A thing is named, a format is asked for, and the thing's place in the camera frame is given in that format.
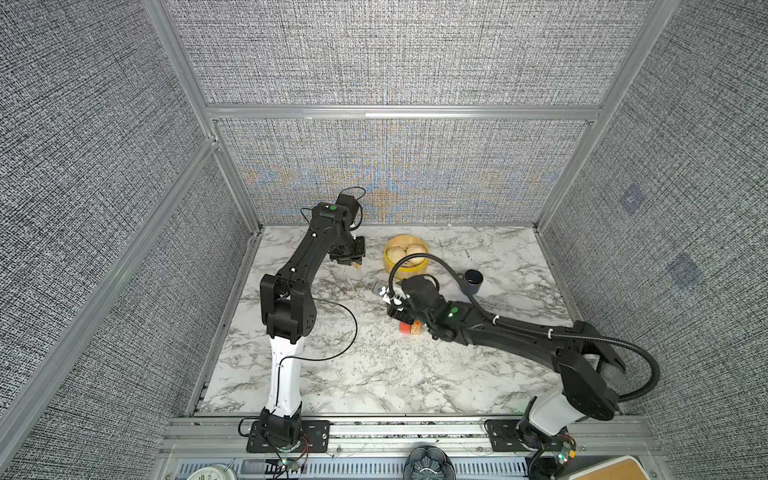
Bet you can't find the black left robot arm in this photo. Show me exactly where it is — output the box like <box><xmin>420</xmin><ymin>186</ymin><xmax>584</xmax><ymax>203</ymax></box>
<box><xmin>258</xmin><ymin>189</ymin><xmax>365</xmax><ymax>448</ymax></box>

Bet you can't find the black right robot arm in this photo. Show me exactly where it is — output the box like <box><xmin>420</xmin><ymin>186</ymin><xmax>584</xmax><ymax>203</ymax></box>
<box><xmin>374</xmin><ymin>275</ymin><xmax>661</xmax><ymax>450</ymax></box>

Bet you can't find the left steamed bun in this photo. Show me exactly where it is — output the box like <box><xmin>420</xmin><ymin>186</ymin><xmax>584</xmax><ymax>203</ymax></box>
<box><xmin>386</xmin><ymin>246</ymin><xmax>407</xmax><ymax>265</ymax></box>

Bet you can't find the steamed bun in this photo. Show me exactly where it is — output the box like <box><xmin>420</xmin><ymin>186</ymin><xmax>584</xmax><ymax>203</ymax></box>
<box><xmin>386</xmin><ymin>246</ymin><xmax>407</xmax><ymax>265</ymax></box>
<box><xmin>406</xmin><ymin>244</ymin><xmax>427</xmax><ymax>255</ymax></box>

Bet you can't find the yellow bamboo steamer basket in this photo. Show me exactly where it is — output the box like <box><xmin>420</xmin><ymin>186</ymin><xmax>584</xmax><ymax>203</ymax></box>
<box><xmin>383</xmin><ymin>234</ymin><xmax>431</xmax><ymax>282</ymax></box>

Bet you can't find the dark blue mug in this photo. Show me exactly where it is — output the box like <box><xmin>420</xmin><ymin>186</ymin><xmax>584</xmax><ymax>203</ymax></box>
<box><xmin>462</xmin><ymin>269</ymin><xmax>484</xmax><ymax>296</ymax></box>

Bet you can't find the right steamed bun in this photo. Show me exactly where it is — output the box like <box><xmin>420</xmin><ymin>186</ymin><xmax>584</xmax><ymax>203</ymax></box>
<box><xmin>406</xmin><ymin>244</ymin><xmax>427</xmax><ymax>255</ymax></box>

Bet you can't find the black round knob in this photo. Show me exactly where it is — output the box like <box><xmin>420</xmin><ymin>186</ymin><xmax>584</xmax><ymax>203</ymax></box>
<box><xmin>402</xmin><ymin>446</ymin><xmax>456</xmax><ymax>480</ymax></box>

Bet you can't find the white clock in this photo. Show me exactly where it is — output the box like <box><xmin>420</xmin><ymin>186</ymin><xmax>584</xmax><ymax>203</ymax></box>
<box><xmin>186</xmin><ymin>464</ymin><xmax>237</xmax><ymax>480</ymax></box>

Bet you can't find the wooden board corner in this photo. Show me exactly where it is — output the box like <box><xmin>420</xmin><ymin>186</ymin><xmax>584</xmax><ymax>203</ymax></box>
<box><xmin>567</xmin><ymin>456</ymin><xmax>650</xmax><ymax>480</ymax></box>

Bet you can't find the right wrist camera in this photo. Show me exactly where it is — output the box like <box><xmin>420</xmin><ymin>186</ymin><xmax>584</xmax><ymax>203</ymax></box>
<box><xmin>372</xmin><ymin>282</ymin><xmax>394</xmax><ymax>304</ymax></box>

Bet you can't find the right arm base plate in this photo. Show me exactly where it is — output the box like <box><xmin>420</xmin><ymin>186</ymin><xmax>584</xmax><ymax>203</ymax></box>
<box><xmin>484</xmin><ymin>419</ymin><xmax>541</xmax><ymax>452</ymax></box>

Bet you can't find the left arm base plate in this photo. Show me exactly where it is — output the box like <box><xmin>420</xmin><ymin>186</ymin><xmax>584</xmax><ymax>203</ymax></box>
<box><xmin>245</xmin><ymin>419</ymin><xmax>331</xmax><ymax>454</ymax></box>

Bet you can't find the aluminium front rail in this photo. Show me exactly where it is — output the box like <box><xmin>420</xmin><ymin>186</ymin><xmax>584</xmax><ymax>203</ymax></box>
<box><xmin>159</xmin><ymin>415</ymin><xmax>661</xmax><ymax>458</ymax></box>

